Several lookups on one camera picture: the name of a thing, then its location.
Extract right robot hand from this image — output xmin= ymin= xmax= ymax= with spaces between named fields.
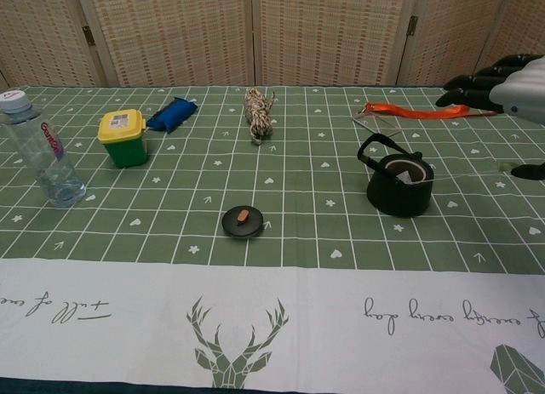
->
xmin=435 ymin=52 xmax=545 ymax=182

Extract tea bag with string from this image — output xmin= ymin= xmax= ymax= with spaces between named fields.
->
xmin=395 ymin=161 xmax=519 ymax=186

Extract black teapot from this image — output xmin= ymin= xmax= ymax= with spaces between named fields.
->
xmin=356 ymin=133 xmax=436 ymax=219

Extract black teapot lid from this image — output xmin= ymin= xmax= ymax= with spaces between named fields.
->
xmin=221 ymin=205 xmax=266 ymax=240

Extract clear plastic badge holder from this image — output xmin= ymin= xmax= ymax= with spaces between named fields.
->
xmin=352 ymin=111 xmax=404 ymax=138

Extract green grid tablecloth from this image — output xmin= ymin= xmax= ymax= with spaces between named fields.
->
xmin=0 ymin=85 xmax=545 ymax=390

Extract woven folding screen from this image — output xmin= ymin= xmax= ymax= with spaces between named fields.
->
xmin=0 ymin=0 xmax=545 ymax=89

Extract blue snack packet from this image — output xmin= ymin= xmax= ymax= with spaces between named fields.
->
xmin=146 ymin=96 xmax=199 ymax=134

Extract green container with yellow lid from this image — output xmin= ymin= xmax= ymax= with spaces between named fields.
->
xmin=96 ymin=109 xmax=150 ymax=168

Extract clear plastic water bottle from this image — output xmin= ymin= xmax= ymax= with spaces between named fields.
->
xmin=0 ymin=89 xmax=89 ymax=208

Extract orange lanyard strap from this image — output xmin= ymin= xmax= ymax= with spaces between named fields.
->
xmin=359 ymin=100 xmax=499 ymax=120

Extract coiled patterned rope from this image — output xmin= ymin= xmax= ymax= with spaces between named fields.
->
xmin=244 ymin=87 xmax=277 ymax=146

